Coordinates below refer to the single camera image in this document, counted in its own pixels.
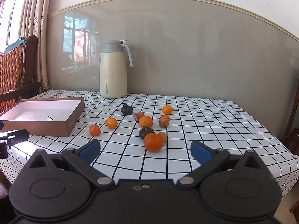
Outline small orange kumquat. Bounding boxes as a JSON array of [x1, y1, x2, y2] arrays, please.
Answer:
[[106, 117, 118, 129], [162, 105, 173, 115]]

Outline cream thermos jug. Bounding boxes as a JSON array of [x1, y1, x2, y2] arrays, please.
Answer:
[[99, 41, 134, 98]]

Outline brown cylinder fruit small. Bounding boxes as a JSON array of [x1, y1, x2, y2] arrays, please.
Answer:
[[134, 112, 144, 122]]

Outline dark mangosteen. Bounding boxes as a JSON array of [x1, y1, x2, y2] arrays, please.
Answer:
[[121, 104, 134, 115], [139, 125, 155, 139]]

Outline wooden sofa with orange cushion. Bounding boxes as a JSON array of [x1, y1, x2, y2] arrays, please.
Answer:
[[1, 35, 41, 112]]

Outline brown shallow cardboard box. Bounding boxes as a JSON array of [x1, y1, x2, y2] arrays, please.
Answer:
[[1, 98, 85, 137]]

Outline checkered tablecloth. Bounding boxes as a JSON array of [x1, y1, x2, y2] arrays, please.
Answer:
[[1, 90, 298, 196]]

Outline tan longan fruit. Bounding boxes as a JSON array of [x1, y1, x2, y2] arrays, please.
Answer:
[[158, 131, 168, 144]]

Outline brown cylinder fruit large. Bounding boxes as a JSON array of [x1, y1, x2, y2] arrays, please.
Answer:
[[159, 114, 170, 128]]

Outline orange carrot chunk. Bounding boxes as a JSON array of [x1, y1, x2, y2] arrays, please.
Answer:
[[89, 124, 101, 136]]

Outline beige curtain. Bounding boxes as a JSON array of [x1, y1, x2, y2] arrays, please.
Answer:
[[19, 0, 50, 92]]

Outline large orange tangerine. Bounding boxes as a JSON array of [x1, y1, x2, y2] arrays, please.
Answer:
[[143, 133, 164, 152]]

